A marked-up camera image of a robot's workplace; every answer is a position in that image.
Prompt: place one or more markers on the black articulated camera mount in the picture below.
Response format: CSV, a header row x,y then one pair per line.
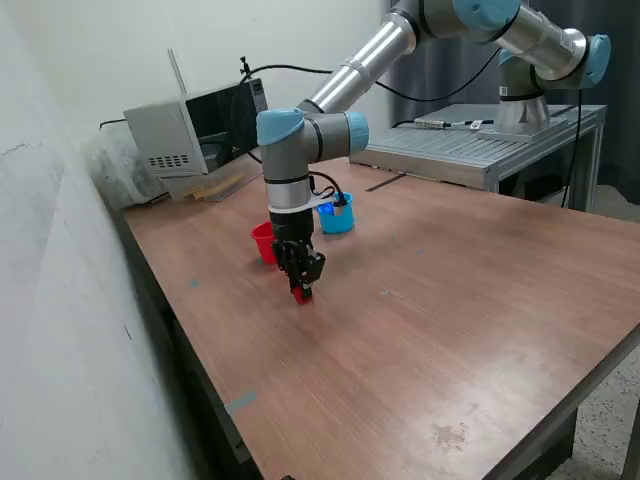
x,y
244,62

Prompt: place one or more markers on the wooden sticks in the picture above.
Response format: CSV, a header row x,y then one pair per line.
x,y
200,194

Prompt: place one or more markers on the silver microwave oven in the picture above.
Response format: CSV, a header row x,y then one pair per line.
x,y
165,130

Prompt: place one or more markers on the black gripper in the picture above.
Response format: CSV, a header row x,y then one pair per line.
x,y
292,227

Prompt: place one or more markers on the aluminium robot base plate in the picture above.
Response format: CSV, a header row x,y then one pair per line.
x,y
550,131

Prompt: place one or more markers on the dark gray curtain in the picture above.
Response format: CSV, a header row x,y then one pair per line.
x,y
450,65

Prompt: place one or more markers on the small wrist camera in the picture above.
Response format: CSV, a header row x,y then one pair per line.
x,y
341,207

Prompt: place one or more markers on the aluminium profile robot stand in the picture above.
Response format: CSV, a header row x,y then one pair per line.
x,y
450,150

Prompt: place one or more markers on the red cube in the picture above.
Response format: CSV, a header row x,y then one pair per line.
x,y
302,297

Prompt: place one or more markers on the gray plastic bag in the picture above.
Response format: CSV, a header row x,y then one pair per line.
x,y
115,175

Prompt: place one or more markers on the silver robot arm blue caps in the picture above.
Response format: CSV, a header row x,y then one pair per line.
x,y
350,85

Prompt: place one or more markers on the red plastic cup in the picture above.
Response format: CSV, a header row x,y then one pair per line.
x,y
261,245

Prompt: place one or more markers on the white warning tag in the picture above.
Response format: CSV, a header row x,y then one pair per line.
x,y
476,124

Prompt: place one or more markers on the thin white rod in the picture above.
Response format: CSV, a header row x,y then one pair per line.
x,y
177,75

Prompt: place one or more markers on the blue cube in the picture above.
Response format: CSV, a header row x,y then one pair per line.
x,y
327,209

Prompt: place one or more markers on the blue plastic cup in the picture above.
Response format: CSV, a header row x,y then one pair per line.
x,y
345,225

